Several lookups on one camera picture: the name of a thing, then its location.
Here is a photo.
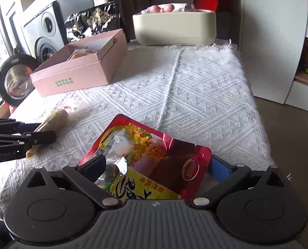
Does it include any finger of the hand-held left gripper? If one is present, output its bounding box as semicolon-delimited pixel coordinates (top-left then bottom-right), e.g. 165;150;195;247
0;118;43;135
0;131;57;148

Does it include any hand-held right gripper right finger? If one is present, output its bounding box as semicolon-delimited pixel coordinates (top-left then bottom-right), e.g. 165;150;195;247
192;155;287;207

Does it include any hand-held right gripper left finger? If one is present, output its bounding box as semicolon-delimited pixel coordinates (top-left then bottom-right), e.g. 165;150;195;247
23;154;121;209

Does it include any tan snack packet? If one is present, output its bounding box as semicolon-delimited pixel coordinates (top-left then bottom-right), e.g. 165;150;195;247
26;105;78;159

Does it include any large red snack packet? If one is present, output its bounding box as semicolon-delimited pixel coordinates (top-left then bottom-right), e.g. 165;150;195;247
77;114;213;201

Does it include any pink cardboard box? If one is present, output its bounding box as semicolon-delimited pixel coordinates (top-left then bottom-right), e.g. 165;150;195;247
29;28;129;97

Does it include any round black framed mirror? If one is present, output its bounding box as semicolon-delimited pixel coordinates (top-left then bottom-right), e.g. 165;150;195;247
0;54;39;107

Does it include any white woven tablecloth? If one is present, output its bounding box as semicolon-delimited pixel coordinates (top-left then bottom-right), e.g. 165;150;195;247
0;40;277;213

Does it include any grey speaker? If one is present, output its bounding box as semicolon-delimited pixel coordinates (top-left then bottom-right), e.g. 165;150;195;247
23;1;68;58

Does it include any black gold patterned bag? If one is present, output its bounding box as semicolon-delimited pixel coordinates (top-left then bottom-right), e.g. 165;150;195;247
64;1;130;42

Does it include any white cabinet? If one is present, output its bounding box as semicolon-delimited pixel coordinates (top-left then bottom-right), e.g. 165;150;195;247
238;0;308;115

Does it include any cream tissue box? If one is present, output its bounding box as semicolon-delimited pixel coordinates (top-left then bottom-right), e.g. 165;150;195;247
132;9;217;46

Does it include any white tissue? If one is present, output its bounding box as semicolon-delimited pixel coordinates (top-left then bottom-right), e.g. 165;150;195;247
141;2;196;15

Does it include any pink bow-shaped ornament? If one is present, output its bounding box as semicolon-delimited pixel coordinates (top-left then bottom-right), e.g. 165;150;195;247
149;4;175;13

